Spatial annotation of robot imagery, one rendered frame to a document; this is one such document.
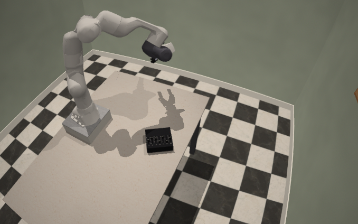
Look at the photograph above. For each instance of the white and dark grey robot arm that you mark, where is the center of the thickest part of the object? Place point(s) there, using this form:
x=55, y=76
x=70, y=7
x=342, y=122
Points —
x=89, y=28

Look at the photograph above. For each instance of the black lighting desk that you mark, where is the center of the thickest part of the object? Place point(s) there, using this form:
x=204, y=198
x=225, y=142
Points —
x=159, y=144

